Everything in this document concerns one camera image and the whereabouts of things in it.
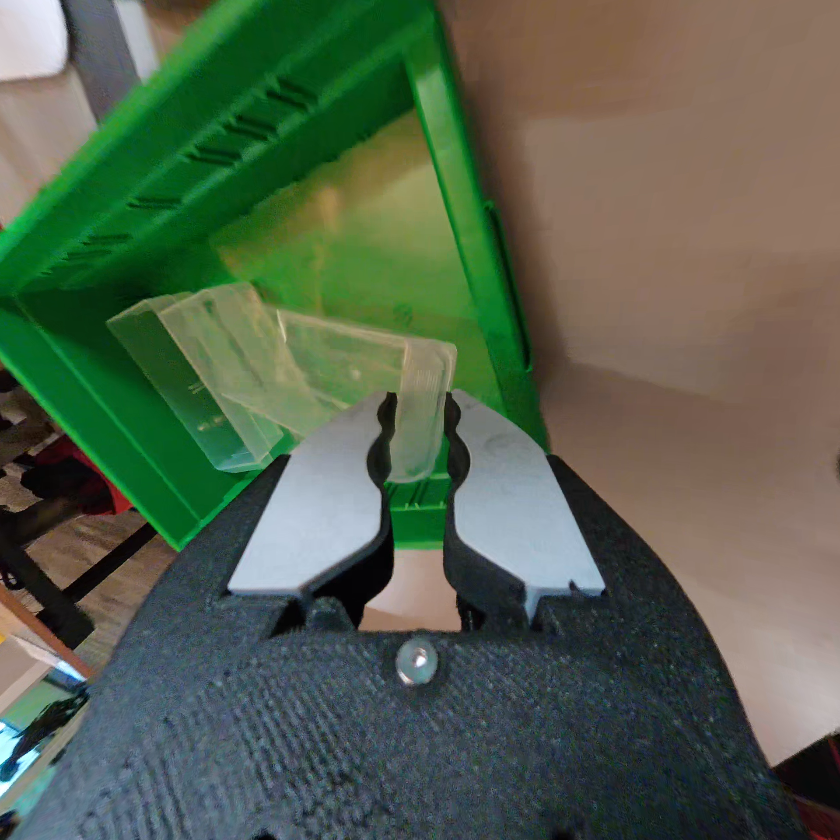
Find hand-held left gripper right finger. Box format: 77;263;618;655
443;390;606;631

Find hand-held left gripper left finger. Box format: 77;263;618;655
227;391;398;627

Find clear plastic drawer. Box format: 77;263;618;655
105;295;283;473
262;308;458;483
157;283;342;441

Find green plastic bin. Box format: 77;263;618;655
0;0;549;551

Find red cloth bundle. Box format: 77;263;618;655
20;436;135;519

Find long wooden table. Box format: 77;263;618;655
0;584;93;683

